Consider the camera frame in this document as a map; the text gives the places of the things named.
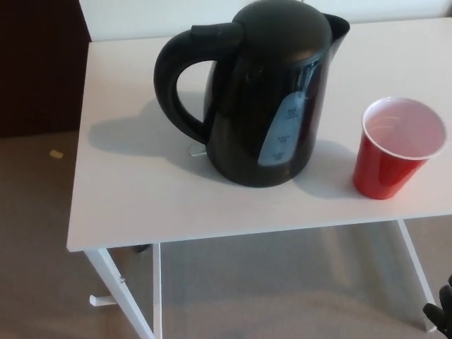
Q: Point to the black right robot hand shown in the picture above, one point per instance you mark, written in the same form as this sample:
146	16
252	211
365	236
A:
445	310

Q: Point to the red plastic cup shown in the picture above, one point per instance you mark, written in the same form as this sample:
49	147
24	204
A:
385	176

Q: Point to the white metal table leg frame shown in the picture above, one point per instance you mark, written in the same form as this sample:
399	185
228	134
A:
415	261
156	293

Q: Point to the dark brown wooden panel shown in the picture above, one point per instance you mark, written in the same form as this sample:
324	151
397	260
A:
35	70

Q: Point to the black electric kettle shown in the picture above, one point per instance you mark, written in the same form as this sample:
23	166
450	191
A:
254	106

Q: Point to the small yellow paper scrap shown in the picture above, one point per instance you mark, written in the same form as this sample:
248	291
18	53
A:
56	153

